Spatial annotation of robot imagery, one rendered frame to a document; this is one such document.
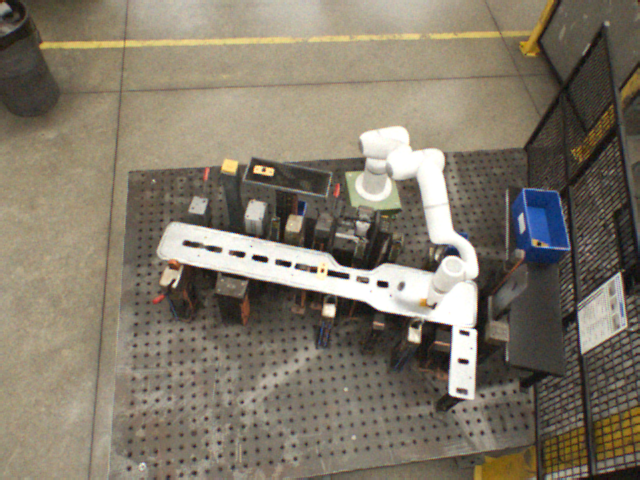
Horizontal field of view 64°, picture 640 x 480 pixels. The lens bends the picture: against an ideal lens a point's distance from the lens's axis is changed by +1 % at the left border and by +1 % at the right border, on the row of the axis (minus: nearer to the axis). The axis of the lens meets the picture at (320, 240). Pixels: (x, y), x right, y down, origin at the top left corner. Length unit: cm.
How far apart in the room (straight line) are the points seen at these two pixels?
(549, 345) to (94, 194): 293
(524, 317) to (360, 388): 75
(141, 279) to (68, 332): 90
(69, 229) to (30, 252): 26
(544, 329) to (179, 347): 155
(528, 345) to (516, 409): 38
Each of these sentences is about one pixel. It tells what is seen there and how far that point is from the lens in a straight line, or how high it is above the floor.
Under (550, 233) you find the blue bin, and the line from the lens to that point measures 253.
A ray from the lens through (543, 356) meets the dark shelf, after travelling 225.
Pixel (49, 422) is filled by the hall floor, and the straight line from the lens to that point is 322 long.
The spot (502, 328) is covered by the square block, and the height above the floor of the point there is 106.
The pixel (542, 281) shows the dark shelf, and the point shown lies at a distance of 239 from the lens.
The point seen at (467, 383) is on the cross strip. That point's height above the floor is 100.
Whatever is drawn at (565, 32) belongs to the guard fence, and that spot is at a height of 44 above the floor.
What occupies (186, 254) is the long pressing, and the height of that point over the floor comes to 100.
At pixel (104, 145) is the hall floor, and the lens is 406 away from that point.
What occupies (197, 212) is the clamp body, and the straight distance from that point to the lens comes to 227.
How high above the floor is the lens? 292
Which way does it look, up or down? 59 degrees down
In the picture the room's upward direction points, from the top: 8 degrees clockwise
